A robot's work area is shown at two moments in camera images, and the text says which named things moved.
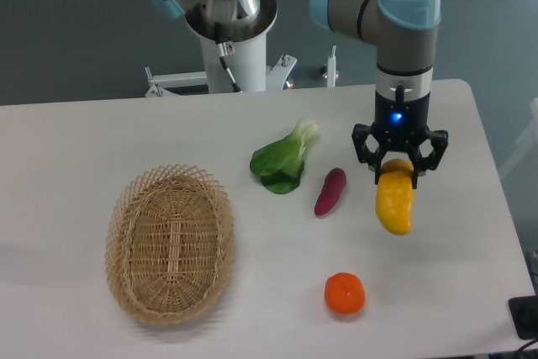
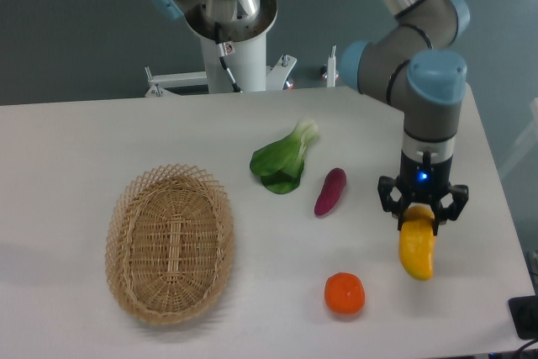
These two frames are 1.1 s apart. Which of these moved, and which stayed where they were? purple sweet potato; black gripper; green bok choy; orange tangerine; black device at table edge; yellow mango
Moved: yellow mango; black gripper
Stayed: black device at table edge; purple sweet potato; green bok choy; orange tangerine
